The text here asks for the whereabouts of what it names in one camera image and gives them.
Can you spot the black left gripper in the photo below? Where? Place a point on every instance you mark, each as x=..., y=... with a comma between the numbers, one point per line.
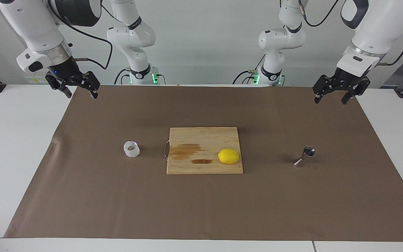
x=348, y=78

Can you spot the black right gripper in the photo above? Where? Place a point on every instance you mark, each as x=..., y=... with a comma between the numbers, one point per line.
x=65, y=71

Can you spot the steel jigger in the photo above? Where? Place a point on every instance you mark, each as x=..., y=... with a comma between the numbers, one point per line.
x=308, y=151

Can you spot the clear textured glass cup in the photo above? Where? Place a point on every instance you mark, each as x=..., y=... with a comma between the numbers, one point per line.
x=131, y=152

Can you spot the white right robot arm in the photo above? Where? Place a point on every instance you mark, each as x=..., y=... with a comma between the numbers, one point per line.
x=37, y=28

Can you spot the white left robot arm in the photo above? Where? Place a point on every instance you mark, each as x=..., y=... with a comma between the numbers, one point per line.
x=380, y=31

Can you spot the white socket box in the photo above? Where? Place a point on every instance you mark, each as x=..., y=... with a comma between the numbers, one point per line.
x=35, y=80

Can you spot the brown paper table mat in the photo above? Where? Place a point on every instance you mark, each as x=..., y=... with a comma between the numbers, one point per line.
x=117, y=203

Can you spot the yellow lemon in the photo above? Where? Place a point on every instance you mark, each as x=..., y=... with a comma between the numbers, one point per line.
x=228, y=156

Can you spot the wooden cutting board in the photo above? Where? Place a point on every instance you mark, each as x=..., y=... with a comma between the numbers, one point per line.
x=205, y=140

